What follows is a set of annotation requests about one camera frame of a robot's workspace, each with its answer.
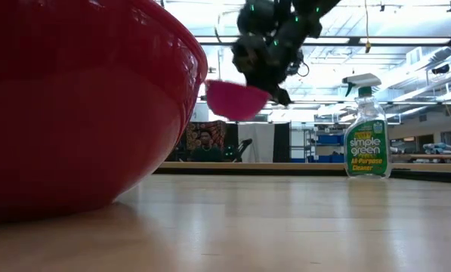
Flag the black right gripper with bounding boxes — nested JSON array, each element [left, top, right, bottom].
[[231, 17, 323, 107]]

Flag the small pink plastic bowl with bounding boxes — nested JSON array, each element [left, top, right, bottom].
[[204, 79, 272, 122]]

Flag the large red plastic bowl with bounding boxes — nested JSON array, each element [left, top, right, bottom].
[[0, 0, 209, 224]]

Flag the black curtain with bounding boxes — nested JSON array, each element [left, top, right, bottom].
[[273, 122, 292, 164]]

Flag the white curtain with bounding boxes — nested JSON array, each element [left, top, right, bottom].
[[237, 122, 276, 164]]

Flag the blue storage bins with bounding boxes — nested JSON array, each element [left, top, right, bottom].
[[289, 134, 346, 164]]

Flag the black background chair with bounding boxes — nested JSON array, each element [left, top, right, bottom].
[[228, 138, 254, 163]]

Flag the long wooden background table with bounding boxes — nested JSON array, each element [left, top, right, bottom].
[[155, 161, 451, 176]]

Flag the person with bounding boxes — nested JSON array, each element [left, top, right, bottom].
[[190, 129, 224, 163]]

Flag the green cleaner spray bottle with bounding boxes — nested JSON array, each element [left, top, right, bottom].
[[341, 73, 393, 180]]

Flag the black ceiling beam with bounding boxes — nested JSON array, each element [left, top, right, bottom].
[[194, 36, 451, 48]]

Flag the light blue background device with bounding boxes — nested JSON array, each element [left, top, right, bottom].
[[422, 142, 451, 156]]

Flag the black overhead camera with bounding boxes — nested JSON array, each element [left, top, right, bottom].
[[285, 48, 310, 78]]

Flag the patterned wall tapestry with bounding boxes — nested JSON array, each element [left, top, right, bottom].
[[184, 120, 228, 153]]

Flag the hanging yellow cable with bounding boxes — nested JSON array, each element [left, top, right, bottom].
[[363, 0, 372, 54]]

